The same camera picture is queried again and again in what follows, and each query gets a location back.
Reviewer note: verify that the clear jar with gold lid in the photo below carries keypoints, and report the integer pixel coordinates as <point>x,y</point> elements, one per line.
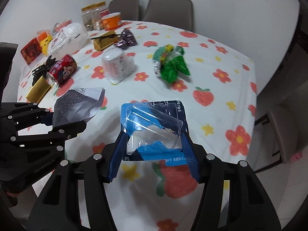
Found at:
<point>87,19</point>
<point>99,12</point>

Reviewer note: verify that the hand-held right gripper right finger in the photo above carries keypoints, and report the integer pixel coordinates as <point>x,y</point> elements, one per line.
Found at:
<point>190,158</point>

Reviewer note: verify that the purple foil wrapper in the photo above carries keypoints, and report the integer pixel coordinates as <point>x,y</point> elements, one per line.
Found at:
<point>126,39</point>

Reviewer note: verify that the printed paper wrapper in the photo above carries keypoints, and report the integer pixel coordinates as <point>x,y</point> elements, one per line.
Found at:
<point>72,108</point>

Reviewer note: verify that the clear plastic cup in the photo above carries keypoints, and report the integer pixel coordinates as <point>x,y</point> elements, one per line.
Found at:
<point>118,65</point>

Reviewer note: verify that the gold box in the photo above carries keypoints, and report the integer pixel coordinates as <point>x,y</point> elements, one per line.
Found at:
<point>103,43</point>
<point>38,90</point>

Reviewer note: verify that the orange instant noodle bowl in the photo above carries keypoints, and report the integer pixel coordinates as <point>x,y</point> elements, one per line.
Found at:
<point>110,22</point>

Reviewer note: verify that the red printed box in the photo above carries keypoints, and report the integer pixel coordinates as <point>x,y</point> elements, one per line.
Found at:
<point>31,50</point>

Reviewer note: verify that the floral white tablecloth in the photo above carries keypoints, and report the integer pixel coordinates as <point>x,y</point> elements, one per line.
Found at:
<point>149,89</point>

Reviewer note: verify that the red cartoon can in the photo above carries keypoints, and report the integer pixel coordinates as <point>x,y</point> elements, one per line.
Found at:
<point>62,68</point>

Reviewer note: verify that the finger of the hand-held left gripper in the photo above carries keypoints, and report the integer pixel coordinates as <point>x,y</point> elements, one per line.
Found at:
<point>48,134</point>
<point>28,115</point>

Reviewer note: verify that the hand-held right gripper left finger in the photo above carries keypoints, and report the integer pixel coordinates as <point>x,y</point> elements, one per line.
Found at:
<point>117,155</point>

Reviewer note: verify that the white plastic bag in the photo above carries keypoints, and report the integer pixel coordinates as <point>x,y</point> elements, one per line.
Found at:
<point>69,41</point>

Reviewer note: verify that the yellow orange snack packet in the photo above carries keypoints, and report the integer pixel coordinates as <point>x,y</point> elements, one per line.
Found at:
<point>45,42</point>

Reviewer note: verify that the blue plastic blister pack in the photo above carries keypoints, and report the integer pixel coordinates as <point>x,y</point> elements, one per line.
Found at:
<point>154,125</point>

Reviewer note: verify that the green snack bag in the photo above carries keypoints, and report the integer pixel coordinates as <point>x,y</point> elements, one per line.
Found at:
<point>173,65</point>

